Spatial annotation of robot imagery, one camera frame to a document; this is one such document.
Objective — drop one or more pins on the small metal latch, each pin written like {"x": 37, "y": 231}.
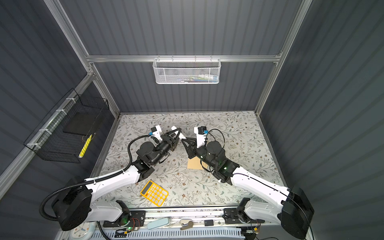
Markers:
{"x": 186, "y": 224}

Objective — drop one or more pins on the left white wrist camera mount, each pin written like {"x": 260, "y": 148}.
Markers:
{"x": 156, "y": 132}

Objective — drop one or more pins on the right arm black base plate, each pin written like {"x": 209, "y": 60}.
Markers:
{"x": 233, "y": 216}

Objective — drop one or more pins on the manila paper envelope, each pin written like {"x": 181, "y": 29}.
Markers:
{"x": 194, "y": 164}

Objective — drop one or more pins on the light blue eraser case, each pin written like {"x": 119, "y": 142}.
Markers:
{"x": 158, "y": 223}

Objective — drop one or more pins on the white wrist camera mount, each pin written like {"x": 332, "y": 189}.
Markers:
{"x": 156, "y": 132}
{"x": 201, "y": 135}

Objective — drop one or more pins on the yellow calculator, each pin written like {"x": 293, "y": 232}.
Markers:
{"x": 154, "y": 193}

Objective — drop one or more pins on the white analog clock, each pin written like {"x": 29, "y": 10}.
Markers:
{"x": 83, "y": 232}

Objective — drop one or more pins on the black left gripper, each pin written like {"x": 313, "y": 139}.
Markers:
{"x": 170, "y": 142}

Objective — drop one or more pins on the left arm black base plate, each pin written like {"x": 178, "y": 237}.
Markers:
{"x": 134, "y": 219}

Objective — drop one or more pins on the white glue stick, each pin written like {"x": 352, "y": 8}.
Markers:
{"x": 178, "y": 132}

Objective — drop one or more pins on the black wire basket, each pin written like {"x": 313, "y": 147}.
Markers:
{"x": 62, "y": 137}

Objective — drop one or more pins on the white wire mesh basket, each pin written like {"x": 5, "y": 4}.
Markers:
{"x": 168, "y": 73}

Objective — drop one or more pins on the white slotted cable duct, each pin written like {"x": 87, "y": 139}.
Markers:
{"x": 215, "y": 233}

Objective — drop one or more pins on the pens in white basket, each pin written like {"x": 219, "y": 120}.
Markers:
{"x": 200, "y": 79}

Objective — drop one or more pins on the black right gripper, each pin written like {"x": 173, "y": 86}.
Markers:
{"x": 192, "y": 150}

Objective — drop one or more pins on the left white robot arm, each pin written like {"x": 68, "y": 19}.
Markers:
{"x": 75, "y": 203}

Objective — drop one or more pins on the small black square block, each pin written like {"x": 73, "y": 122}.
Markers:
{"x": 208, "y": 223}

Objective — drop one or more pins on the yellow highlighter pen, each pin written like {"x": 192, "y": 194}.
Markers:
{"x": 85, "y": 147}

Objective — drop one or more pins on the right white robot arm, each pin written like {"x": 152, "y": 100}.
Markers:
{"x": 290, "y": 208}

